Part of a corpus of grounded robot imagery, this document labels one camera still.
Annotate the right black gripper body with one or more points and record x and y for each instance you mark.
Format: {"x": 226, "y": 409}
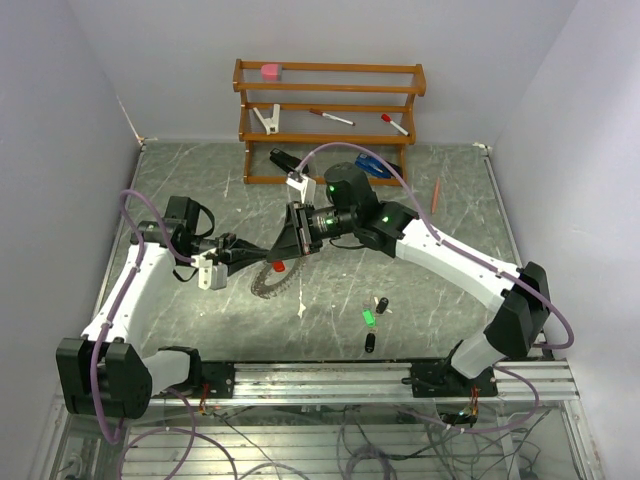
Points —
{"x": 318, "y": 222}

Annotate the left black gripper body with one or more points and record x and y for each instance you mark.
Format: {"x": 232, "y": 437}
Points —
{"x": 224, "y": 243}

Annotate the metal disc with keyrings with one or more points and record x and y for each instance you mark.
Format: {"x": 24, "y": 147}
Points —
{"x": 269, "y": 283}

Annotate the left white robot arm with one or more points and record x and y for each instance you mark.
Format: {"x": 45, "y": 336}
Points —
{"x": 157, "y": 249}

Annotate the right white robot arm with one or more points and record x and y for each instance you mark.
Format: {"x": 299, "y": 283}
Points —
{"x": 515, "y": 295}

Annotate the black stapler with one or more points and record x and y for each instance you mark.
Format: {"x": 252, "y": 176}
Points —
{"x": 284, "y": 161}

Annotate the blue stapler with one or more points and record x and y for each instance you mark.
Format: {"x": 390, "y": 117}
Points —
{"x": 372, "y": 166}

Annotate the wooden three-tier shelf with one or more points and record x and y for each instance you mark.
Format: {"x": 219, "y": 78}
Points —
{"x": 358, "y": 92}

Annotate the white plastic clip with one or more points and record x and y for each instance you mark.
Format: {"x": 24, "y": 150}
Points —
{"x": 270, "y": 124}

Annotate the black key tag upper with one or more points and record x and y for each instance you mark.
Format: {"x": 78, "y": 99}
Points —
{"x": 382, "y": 305}

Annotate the red-capped marker left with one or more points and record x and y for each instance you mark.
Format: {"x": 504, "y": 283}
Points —
{"x": 332, "y": 117}

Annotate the red-capped marker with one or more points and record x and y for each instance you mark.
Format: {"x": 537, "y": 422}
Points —
{"x": 332, "y": 117}
{"x": 387, "y": 119}

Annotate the green key tag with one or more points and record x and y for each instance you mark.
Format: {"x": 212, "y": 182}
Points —
{"x": 369, "y": 318}

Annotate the red-capped marker right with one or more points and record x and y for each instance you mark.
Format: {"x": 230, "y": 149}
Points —
{"x": 387, "y": 119}

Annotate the orange pencil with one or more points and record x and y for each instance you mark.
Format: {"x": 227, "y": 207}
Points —
{"x": 435, "y": 196}

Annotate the pink eraser block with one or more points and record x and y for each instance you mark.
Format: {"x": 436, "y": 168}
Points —
{"x": 271, "y": 72}

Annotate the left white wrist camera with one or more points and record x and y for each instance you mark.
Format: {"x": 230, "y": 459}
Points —
{"x": 212, "y": 275}

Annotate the aluminium mounting rail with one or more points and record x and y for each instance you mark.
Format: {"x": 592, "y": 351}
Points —
{"x": 320, "y": 382}

